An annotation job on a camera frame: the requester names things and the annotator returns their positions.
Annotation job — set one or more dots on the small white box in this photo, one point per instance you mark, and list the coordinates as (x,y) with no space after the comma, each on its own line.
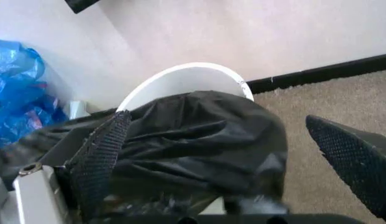
(77,108)

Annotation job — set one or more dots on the black object at wall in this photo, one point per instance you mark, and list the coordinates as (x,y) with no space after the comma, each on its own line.
(79,4)

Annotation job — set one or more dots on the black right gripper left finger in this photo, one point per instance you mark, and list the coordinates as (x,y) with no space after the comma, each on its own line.
(99,149)

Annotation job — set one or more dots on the black garbage bag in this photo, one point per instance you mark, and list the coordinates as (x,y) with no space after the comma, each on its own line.
(196,140)

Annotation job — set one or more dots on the white round trash bin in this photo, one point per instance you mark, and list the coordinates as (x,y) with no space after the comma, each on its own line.
(193,79)

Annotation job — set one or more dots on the blue plastic bag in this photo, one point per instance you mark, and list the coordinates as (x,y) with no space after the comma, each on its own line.
(19,93)

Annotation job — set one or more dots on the black baseboard strip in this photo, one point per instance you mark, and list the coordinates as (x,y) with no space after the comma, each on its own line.
(320,73)

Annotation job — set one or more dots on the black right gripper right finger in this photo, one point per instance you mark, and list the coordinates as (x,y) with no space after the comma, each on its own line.
(351,158)

